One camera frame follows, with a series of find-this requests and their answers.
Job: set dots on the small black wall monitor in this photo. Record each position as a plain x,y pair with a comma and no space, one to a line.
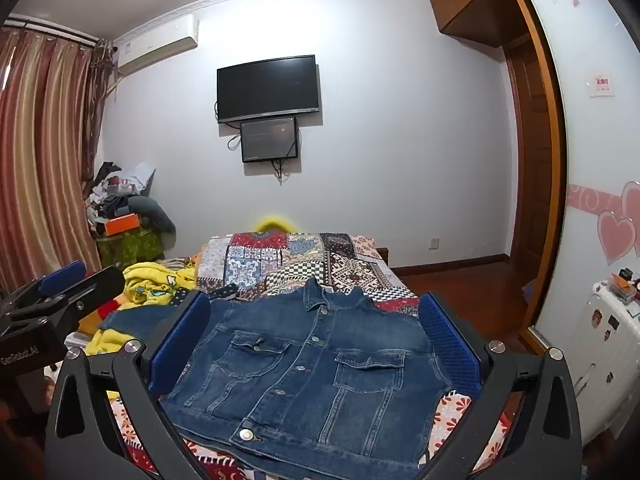
269,140

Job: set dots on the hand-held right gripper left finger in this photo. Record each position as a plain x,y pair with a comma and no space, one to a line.
182,340

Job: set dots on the wooden overhead cabinet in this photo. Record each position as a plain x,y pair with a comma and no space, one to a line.
465,0

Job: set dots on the white wall socket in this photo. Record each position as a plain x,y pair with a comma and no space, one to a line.
434,243

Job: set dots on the white sliding wardrobe door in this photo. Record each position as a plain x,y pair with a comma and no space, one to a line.
590,160

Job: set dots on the patchwork bedspread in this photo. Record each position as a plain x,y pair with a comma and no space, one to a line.
300,260

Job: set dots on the yellow round object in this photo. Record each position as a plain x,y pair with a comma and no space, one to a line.
274,224

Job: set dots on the red and white sticker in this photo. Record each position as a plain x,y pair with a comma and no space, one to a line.
600,84

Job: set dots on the pile of clothes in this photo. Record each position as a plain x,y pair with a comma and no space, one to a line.
112,195

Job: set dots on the wooden door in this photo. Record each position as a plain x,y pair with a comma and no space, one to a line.
532,170

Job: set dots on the dark grey garment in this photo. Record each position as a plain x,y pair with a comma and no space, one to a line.
155,212

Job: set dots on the white air conditioner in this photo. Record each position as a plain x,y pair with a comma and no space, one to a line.
155,45

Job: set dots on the red plush cloth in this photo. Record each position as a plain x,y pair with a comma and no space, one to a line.
111,311

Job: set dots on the blue denim jacket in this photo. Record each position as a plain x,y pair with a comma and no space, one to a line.
310,385

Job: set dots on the wooden bed frame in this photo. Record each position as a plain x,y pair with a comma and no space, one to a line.
384,256

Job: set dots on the orange box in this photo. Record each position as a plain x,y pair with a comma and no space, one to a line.
121,224

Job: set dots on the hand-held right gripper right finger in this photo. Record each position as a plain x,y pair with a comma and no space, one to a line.
450,345

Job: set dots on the green patterned cloth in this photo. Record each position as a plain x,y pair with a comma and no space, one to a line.
130,247

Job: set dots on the white cabinet with stickers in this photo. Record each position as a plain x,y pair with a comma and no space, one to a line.
607,355

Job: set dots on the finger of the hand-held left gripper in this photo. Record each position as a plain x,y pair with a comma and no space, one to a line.
62,276
95,292

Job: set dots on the striped red curtain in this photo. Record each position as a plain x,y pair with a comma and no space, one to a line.
40,160

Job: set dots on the black wall television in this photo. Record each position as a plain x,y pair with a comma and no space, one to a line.
267,89

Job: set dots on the yellow cartoon blanket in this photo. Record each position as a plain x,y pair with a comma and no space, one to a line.
150,285

